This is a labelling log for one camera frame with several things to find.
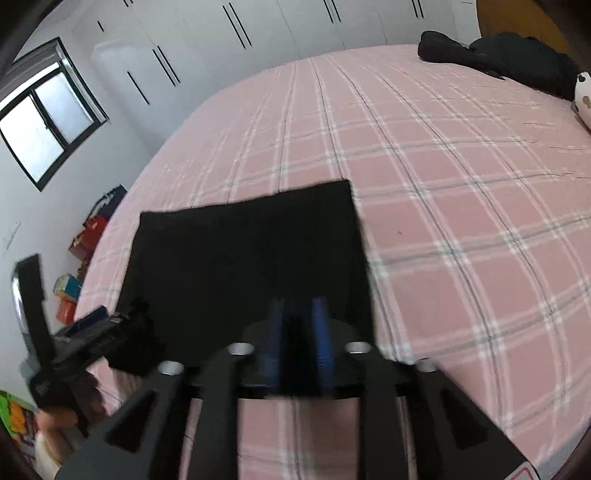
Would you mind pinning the heart print pillow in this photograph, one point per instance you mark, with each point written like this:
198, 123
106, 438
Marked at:
584, 99

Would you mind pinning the colourful carton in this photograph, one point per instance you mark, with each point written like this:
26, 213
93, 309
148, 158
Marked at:
69, 295

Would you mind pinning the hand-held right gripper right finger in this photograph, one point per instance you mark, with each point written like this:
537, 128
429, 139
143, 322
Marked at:
321, 341

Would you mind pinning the black folded garment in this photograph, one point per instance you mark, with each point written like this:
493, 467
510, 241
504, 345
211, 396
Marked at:
441, 46

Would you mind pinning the black pants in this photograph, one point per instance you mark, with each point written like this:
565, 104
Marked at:
231, 254

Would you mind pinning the red gift bag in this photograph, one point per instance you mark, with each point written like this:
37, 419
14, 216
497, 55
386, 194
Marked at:
87, 237

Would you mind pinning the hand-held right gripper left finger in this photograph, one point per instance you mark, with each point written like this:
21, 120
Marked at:
272, 341

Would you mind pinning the person's left hand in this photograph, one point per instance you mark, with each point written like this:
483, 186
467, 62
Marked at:
57, 422

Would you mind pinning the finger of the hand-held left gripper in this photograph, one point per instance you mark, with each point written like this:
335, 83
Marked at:
97, 344
92, 318

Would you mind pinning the wooden headboard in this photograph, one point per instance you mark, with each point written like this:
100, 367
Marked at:
517, 18

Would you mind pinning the white wardrobe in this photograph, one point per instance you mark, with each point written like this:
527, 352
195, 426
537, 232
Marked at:
258, 50

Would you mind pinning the black jacket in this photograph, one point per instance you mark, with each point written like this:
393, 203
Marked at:
526, 62

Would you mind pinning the pink plaid bed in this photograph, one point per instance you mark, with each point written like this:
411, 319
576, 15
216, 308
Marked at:
438, 207

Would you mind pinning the black framed window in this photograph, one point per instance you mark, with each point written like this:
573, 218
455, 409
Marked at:
46, 120

